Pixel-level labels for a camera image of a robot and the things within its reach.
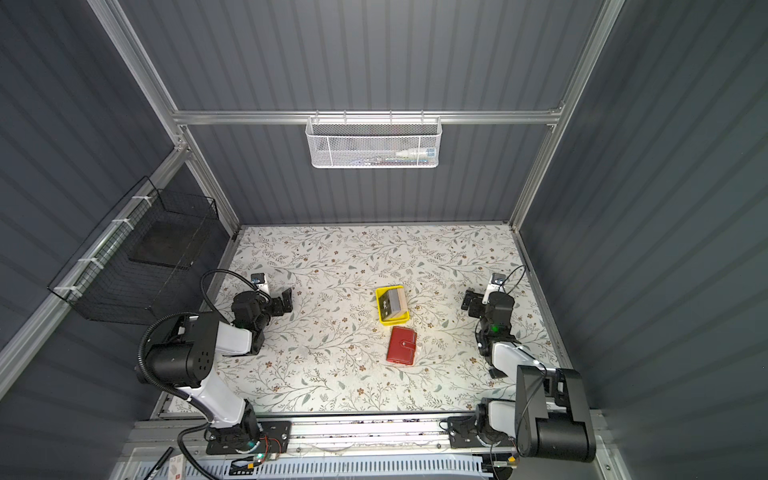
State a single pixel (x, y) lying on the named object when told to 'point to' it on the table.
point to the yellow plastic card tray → (384, 306)
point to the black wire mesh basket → (149, 259)
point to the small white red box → (177, 468)
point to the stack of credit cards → (398, 302)
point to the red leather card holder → (402, 345)
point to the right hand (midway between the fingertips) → (491, 293)
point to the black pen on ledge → (159, 463)
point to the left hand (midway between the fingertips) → (274, 290)
